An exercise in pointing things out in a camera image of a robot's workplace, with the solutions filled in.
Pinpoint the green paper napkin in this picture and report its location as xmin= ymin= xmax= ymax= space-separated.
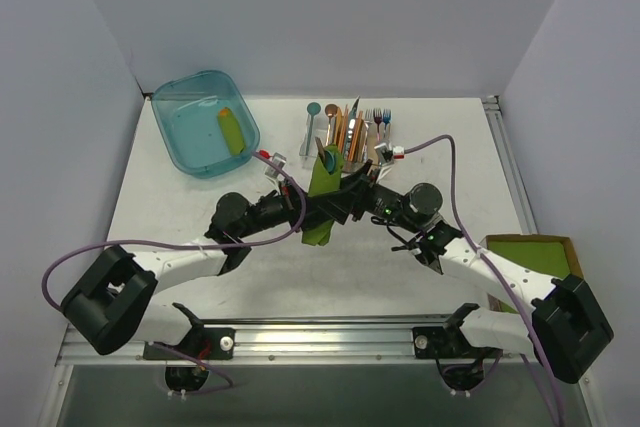
xmin=302 ymin=145 xmax=344 ymax=246

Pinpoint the copper fork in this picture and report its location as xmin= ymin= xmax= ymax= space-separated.
xmin=315 ymin=137 xmax=326 ymax=166

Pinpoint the teal spoon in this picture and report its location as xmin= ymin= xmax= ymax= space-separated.
xmin=304 ymin=102 xmax=321 ymax=156
xmin=323 ymin=147 xmax=338 ymax=175

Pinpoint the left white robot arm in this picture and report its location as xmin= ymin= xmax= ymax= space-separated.
xmin=60 ymin=183 xmax=356 ymax=358

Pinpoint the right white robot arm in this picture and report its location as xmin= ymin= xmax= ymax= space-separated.
xmin=319 ymin=165 xmax=614 ymax=384

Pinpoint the rolled green napkin bundle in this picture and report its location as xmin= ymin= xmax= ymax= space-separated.
xmin=217 ymin=107 xmax=246 ymax=156

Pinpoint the cardboard napkin tray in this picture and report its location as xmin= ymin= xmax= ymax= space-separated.
xmin=479 ymin=233 xmax=586 ymax=318

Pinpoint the green napkin stack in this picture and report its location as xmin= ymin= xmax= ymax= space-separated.
xmin=487 ymin=240 xmax=576 ymax=316

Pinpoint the clear cutlery organizer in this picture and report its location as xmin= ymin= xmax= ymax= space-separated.
xmin=299 ymin=109 xmax=389 ymax=174

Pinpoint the black knife in organizer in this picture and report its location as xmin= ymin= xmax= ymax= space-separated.
xmin=347 ymin=97 xmax=362 ymax=149

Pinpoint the blue iridescent fork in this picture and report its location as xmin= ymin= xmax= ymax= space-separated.
xmin=382 ymin=109 xmax=392 ymax=140

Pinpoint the copper spoon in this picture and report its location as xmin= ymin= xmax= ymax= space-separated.
xmin=324 ymin=103 xmax=340 ymax=145

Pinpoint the teal spoon in organizer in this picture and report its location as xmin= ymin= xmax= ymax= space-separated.
xmin=304 ymin=102 xmax=321 ymax=156

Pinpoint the teal plastic bin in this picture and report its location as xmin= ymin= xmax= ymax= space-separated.
xmin=151 ymin=70 xmax=260 ymax=179

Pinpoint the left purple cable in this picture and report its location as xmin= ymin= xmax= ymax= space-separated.
xmin=42 ymin=149 xmax=309 ymax=393

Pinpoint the purple cable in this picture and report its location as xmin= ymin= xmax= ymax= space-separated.
xmin=394 ymin=134 xmax=566 ymax=427
xmin=42 ymin=149 xmax=309 ymax=393

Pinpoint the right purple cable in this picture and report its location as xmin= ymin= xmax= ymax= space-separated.
xmin=394 ymin=134 xmax=566 ymax=427

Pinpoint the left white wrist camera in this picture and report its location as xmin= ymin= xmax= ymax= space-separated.
xmin=264 ymin=152 xmax=287 ymax=186

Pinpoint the aluminium frame rail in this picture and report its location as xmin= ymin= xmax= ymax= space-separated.
xmin=54 ymin=315 xmax=594 ymax=367

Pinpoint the right side aluminium rail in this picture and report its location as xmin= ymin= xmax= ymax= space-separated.
xmin=482 ymin=96 xmax=538 ymax=234

